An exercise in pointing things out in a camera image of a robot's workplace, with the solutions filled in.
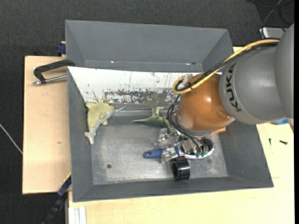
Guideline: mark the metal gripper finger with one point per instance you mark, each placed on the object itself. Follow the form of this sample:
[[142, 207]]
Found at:
[[168, 155], [164, 137]]

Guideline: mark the green toy dinosaur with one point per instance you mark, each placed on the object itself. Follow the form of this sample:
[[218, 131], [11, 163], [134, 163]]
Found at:
[[154, 121]]

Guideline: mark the grey metal bin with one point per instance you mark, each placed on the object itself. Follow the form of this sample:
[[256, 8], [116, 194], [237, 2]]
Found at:
[[130, 157]]

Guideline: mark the yellow and grey plush toy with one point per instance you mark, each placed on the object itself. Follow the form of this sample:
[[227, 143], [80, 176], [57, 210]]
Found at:
[[97, 115]]

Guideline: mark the small black screw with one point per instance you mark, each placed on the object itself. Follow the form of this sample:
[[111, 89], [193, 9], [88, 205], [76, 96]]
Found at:
[[283, 142]]

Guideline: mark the pale wood flat board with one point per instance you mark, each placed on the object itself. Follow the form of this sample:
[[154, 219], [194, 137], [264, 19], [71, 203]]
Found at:
[[44, 129]]

